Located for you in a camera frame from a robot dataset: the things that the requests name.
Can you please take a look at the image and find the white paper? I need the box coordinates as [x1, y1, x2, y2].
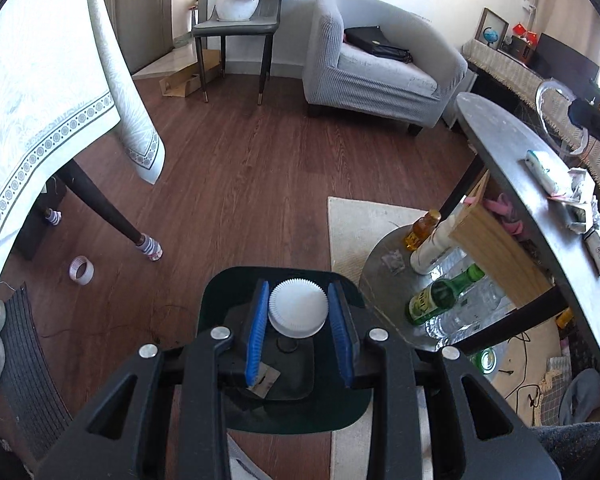
[564, 167, 597, 206]

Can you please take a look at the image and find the white and blue tissue packet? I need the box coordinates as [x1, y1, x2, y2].
[524, 150, 567, 197]

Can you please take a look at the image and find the clear plastic lid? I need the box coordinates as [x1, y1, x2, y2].
[535, 77, 592, 157]

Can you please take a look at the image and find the white plastic object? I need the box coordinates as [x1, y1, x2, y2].
[227, 440, 271, 480]

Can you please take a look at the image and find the grey ribbed floor mat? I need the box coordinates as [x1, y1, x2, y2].
[0, 282, 76, 461]

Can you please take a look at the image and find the grey dining chair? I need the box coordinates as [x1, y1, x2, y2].
[191, 0, 286, 106]

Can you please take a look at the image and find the white plastic bottle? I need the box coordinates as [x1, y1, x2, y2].
[410, 212, 468, 276]

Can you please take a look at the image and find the small grey box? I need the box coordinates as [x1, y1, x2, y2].
[561, 202, 600, 234]

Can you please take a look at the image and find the pale patterned tablecloth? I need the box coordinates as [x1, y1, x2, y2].
[0, 0, 166, 346]

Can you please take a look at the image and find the thin black floor cable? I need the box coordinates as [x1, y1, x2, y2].
[40, 305, 201, 343]

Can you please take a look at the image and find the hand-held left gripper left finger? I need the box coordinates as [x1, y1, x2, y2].
[37, 280, 281, 480]

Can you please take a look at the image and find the cabinet with lace cloth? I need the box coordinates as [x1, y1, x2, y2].
[462, 40, 600, 211]

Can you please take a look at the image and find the grey door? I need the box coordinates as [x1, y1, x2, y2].
[102, 0, 173, 73]

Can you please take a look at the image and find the round grey low table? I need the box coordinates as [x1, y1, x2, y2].
[358, 220, 481, 356]

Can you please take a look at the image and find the black table leg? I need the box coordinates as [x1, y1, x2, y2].
[57, 157, 143, 246]

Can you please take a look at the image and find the black television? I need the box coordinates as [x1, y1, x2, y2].
[530, 32, 600, 83]

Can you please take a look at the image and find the framed globe picture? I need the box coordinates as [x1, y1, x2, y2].
[475, 7, 510, 51]

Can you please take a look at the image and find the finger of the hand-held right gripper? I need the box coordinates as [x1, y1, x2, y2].
[567, 87, 600, 153]

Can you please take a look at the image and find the white wrapper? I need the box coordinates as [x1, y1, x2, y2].
[584, 230, 600, 276]

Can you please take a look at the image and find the red ornament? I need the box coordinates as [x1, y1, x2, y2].
[510, 22, 540, 47]

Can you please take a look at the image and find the white pleated paper liner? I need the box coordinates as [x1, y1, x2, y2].
[268, 277, 328, 337]

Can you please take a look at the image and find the flat cardboard box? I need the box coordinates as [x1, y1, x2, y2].
[160, 49, 222, 98]

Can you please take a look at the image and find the blue grey cloth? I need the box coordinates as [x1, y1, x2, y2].
[560, 367, 600, 426]

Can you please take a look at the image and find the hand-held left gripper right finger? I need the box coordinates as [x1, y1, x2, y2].
[328, 282, 563, 480]

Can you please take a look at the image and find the wooden box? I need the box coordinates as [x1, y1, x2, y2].
[447, 170, 556, 311]

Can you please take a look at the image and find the green can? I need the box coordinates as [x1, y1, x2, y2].
[472, 347, 501, 373]

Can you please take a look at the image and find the grey striped armchair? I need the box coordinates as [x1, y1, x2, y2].
[302, 0, 468, 136]

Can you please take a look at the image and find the amber drink bottle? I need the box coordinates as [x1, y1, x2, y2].
[404, 209, 442, 251]

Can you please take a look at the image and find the small grey wrapper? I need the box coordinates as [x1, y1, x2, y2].
[247, 362, 281, 401]

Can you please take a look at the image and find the clear plastic water bottle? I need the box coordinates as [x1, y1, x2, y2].
[425, 280, 511, 341]

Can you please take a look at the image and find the clear tape roll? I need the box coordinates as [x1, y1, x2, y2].
[69, 256, 95, 286]

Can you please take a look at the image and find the dark oval coffee table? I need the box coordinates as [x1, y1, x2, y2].
[437, 92, 600, 363]

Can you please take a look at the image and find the green glass bottle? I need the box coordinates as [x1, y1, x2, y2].
[405, 263, 487, 325]

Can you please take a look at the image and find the pink cloth item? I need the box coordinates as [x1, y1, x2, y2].
[482, 192, 523, 233]

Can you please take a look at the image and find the black bag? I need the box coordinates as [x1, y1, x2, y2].
[343, 25, 413, 64]

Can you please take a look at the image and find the small crumpled clear wrapper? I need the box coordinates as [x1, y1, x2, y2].
[382, 250, 406, 275]

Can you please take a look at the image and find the beige rug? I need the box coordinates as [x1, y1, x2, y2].
[327, 196, 571, 480]

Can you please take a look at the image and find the black cable on rug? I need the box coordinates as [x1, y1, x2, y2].
[497, 335, 548, 411]

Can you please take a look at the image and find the dark green trash bin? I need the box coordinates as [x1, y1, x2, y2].
[194, 266, 376, 435]

